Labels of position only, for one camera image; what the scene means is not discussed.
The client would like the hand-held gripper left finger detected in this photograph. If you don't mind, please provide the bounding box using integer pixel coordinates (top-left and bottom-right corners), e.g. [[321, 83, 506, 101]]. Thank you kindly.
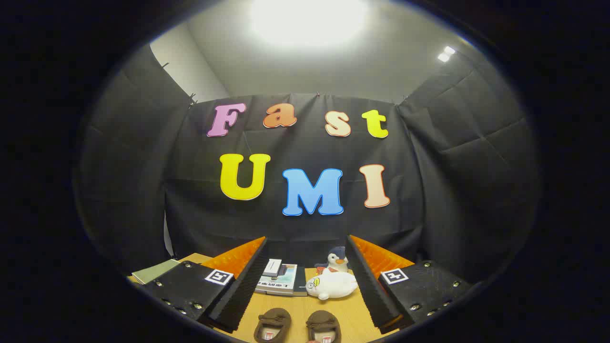
[[142, 237, 269, 334]]

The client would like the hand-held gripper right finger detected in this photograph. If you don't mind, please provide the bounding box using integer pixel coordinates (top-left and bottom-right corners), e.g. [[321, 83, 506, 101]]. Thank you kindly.
[[345, 234, 478, 335]]

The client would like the brown fuzzy shoe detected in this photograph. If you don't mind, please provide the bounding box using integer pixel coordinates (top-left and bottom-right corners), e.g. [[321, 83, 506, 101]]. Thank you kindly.
[[254, 308, 292, 343], [305, 310, 342, 343]]

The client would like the green fabric storage box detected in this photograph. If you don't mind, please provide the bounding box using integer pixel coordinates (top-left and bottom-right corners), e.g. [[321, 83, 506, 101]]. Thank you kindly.
[[131, 253, 213, 285]]

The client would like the white seal plush toy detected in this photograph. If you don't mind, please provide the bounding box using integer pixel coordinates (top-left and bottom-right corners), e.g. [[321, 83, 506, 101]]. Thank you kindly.
[[305, 268, 358, 301]]

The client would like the light blue cover book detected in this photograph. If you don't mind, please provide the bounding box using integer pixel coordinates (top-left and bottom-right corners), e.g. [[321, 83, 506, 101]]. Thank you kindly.
[[255, 263, 298, 296]]

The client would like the penguin plush toy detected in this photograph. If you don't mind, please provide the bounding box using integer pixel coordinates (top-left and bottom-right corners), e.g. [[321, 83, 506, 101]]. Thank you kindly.
[[315, 246, 349, 273]]

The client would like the black cover book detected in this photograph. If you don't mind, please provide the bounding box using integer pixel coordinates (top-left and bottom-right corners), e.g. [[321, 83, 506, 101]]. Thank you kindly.
[[293, 267, 308, 297]]

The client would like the large ceiling light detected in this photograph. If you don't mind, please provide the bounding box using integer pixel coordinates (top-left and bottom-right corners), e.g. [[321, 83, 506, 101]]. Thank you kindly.
[[248, 0, 370, 48]]

